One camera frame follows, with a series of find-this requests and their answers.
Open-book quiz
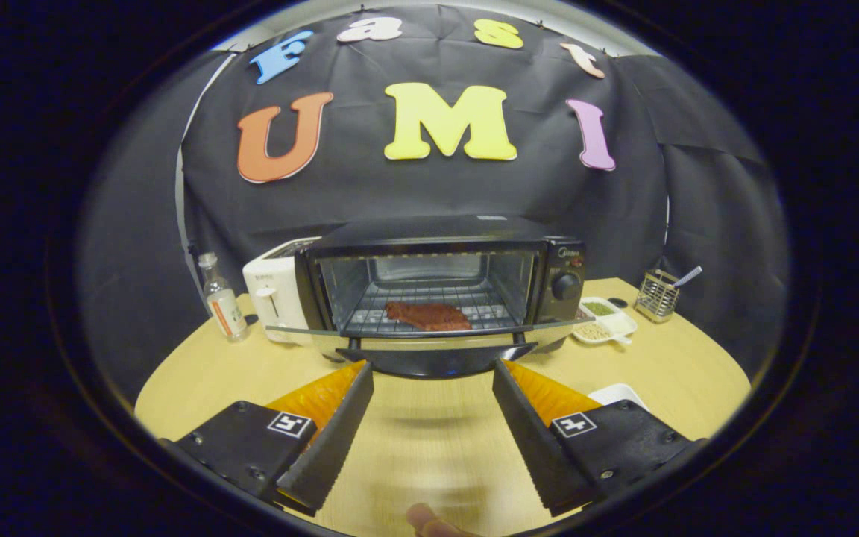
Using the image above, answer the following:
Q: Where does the brown meat piece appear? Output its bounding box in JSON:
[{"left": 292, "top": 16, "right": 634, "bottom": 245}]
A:
[{"left": 385, "top": 301, "right": 473, "bottom": 333}]

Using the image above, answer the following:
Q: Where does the white slot toaster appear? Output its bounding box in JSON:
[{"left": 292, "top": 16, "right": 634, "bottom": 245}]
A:
[{"left": 242, "top": 237, "right": 322, "bottom": 345}]

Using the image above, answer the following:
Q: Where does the white rectangular plate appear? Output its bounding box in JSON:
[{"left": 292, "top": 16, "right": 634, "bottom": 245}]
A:
[{"left": 588, "top": 383, "right": 650, "bottom": 411}]

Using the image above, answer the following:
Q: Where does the metal wire utensil holder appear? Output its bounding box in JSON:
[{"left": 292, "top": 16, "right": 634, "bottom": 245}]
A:
[{"left": 635, "top": 269, "right": 682, "bottom": 323}]

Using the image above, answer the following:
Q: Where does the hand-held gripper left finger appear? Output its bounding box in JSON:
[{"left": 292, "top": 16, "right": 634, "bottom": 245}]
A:
[{"left": 160, "top": 359, "right": 375, "bottom": 517}]

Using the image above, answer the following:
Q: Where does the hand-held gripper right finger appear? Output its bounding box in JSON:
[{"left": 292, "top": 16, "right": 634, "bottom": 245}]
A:
[{"left": 491, "top": 358, "right": 706, "bottom": 517}]

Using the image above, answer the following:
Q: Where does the white divided bean dish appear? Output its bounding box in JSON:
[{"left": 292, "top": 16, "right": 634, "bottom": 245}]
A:
[{"left": 573, "top": 296, "right": 638, "bottom": 345}]

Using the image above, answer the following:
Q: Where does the black toaster oven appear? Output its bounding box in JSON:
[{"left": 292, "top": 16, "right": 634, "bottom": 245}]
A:
[{"left": 265, "top": 215, "right": 588, "bottom": 380}]

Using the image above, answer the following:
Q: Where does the clear glass bottle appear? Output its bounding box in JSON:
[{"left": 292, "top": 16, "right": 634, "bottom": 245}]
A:
[{"left": 198, "top": 252, "right": 250, "bottom": 344}]

